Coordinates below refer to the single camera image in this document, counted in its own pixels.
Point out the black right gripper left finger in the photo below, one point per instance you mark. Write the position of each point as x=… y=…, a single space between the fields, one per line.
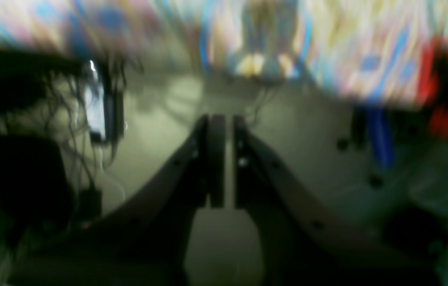
x=143 y=242

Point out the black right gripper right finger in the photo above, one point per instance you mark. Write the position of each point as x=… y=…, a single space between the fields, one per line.
x=303 y=242

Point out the white power strip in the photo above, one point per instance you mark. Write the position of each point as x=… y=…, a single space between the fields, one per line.
x=104 y=103

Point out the patterned tile tablecloth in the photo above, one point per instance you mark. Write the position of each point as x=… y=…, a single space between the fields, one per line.
x=377 y=51

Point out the red black table clamp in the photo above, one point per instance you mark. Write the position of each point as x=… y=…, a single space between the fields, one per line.
x=436 y=87

